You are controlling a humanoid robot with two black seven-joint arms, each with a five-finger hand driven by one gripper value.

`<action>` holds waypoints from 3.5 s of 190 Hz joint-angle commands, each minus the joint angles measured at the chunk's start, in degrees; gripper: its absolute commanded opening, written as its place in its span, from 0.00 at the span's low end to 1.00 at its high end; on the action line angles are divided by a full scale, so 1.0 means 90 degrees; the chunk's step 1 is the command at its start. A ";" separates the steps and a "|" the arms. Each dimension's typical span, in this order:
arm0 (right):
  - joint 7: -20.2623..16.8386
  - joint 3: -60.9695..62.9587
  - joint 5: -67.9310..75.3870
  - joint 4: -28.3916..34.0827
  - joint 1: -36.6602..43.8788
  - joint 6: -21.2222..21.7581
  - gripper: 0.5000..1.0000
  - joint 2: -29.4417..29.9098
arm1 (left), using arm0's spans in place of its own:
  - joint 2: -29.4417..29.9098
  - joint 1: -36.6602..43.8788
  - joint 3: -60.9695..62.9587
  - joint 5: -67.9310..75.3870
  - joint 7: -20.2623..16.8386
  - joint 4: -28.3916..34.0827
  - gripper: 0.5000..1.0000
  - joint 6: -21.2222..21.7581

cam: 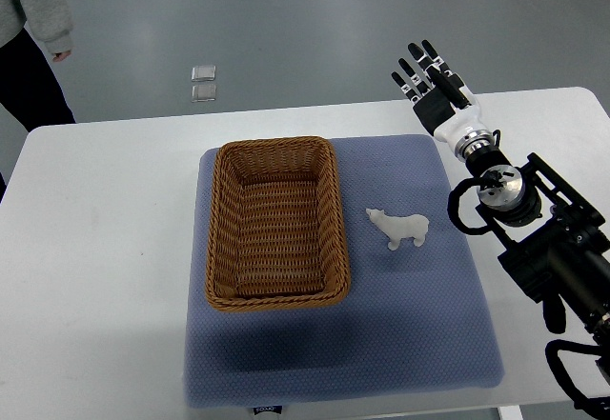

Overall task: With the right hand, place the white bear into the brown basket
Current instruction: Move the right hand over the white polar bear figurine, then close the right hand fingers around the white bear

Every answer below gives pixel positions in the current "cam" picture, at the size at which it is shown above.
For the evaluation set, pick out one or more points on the blue-grey cushion mat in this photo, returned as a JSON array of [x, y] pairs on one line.
[[414, 319]]

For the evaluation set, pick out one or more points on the person in grey sweater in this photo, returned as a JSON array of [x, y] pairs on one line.
[[30, 30]]

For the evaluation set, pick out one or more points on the white bear figurine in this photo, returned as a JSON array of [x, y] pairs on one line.
[[397, 228]]

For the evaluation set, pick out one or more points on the upper metal floor plate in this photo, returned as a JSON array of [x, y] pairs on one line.
[[203, 73]]

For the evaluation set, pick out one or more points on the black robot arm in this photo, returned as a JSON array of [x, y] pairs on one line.
[[553, 244]]

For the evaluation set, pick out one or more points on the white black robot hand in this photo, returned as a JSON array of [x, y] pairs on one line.
[[442, 102]]

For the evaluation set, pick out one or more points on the brown wicker basket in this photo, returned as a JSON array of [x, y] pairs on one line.
[[276, 236]]

